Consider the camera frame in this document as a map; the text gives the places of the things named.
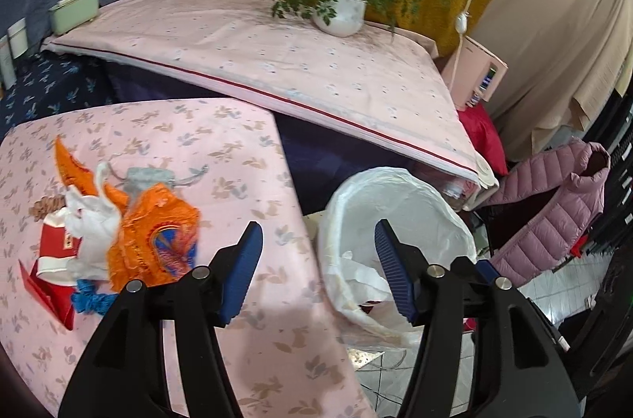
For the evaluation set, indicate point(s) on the beige curtain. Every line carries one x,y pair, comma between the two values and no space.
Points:
544,27

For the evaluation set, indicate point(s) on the navy floral cloth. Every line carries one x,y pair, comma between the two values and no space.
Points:
49,87

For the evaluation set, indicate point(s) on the pink water dispenser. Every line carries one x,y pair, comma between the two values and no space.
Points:
470,67

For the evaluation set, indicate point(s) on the orange snack bag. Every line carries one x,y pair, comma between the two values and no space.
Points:
153,240

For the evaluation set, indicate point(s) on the white tissue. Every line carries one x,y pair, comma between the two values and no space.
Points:
89,220

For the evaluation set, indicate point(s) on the orange wrapper strip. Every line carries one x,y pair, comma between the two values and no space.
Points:
74,171

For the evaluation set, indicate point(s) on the red paper envelope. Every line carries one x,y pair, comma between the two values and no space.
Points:
49,294

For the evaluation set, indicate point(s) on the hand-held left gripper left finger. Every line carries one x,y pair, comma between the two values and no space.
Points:
242,269

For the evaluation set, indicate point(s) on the red and white paper cup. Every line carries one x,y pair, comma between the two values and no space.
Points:
54,245

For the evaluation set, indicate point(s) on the pink leaf-print tablecloth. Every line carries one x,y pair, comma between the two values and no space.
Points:
222,141

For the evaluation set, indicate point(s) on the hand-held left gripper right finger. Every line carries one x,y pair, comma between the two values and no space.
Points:
393,269

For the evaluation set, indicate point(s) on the blue scrunchie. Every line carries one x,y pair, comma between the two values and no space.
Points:
91,299

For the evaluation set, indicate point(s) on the white carton box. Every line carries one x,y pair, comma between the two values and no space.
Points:
17,37
5,62

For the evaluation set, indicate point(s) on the red cloth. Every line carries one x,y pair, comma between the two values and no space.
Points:
482,136

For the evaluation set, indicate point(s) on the pink red-striped tablecloth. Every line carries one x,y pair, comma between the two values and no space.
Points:
296,67

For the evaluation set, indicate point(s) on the pale green box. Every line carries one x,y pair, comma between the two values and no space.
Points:
74,12

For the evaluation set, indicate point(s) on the pink puffer jacket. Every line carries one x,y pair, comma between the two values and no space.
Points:
554,210

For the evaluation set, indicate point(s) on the grey face mask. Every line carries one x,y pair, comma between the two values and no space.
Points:
143,178

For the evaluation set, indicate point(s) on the bin with white liner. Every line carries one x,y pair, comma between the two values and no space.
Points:
395,195

